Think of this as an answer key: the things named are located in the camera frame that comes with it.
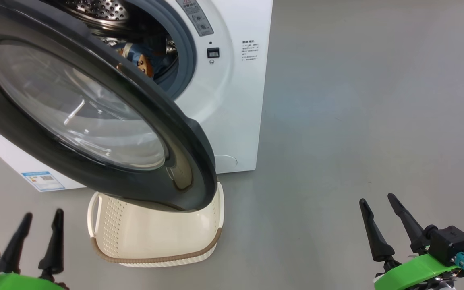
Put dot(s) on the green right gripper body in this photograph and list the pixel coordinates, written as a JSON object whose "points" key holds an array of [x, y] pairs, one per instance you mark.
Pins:
{"points": [[413, 274]]}

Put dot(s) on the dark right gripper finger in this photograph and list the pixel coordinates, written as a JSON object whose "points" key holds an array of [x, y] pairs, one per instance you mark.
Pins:
{"points": [[379, 241], [411, 229]]}

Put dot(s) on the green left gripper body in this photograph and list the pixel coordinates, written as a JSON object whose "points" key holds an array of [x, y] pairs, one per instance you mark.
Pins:
{"points": [[22, 282]]}

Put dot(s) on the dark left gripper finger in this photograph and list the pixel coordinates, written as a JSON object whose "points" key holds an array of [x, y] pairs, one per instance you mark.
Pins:
{"points": [[14, 245], [54, 249]]}

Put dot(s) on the black glass washer door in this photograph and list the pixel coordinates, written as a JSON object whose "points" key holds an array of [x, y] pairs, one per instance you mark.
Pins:
{"points": [[175, 133]]}

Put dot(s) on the blue patterned garment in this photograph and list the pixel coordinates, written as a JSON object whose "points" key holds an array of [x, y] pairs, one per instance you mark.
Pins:
{"points": [[151, 54]]}

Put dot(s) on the white front-load washing machine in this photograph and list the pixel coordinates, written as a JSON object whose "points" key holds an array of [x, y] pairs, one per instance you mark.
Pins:
{"points": [[240, 121]]}

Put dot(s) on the grey rubber door gasket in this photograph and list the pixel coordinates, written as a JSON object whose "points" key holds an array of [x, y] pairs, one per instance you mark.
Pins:
{"points": [[185, 52]]}

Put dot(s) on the steel perforated washer drum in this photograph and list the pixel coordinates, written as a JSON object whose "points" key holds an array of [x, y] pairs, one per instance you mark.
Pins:
{"points": [[99, 10]]}

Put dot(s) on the blue energy label sticker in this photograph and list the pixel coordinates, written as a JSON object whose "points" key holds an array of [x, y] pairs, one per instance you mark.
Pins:
{"points": [[43, 181]]}

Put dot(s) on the cream perforated laundry basket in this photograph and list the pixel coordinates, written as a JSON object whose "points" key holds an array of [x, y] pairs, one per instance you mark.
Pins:
{"points": [[155, 233]]}

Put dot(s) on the round white filter cover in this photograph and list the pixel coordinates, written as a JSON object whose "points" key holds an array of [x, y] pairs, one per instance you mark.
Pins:
{"points": [[227, 164]]}

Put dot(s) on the black text label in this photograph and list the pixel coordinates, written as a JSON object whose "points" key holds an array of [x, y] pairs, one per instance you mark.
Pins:
{"points": [[250, 50]]}

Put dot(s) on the grey warning sticker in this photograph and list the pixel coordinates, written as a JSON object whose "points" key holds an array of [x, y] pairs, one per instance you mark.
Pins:
{"points": [[195, 18]]}

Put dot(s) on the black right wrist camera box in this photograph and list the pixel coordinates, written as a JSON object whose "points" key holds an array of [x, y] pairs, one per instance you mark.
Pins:
{"points": [[449, 243]]}

